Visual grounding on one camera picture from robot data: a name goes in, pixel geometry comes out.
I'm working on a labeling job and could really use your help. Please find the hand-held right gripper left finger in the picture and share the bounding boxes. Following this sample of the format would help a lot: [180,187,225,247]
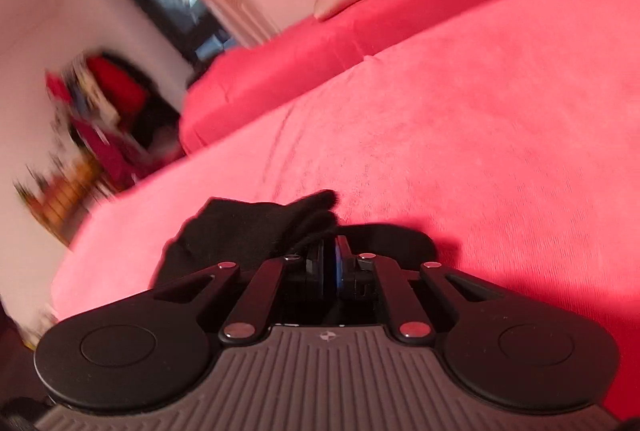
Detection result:
[152,238,327,344]

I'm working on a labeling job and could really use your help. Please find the pink fleece blanket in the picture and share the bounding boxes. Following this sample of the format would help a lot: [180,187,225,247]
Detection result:
[50,0,640,417]

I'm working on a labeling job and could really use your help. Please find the dark red hanging garment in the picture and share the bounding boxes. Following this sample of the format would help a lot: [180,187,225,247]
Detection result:
[69,115,153,194]

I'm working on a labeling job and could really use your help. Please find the orange patterned object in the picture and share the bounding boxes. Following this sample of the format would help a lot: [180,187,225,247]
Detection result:
[14,155,108,248]

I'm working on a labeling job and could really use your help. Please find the red bed sheet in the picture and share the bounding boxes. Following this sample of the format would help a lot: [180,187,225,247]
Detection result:
[178,0,610,156]

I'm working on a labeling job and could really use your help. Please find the black pants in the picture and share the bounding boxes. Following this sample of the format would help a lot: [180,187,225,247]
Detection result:
[149,189,440,293]

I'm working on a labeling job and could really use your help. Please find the red hanging jacket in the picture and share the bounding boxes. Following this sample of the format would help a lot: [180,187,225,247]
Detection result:
[85,55,151,124]

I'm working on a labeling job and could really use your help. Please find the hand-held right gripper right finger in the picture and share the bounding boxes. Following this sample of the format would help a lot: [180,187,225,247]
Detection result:
[334,235,503,345]

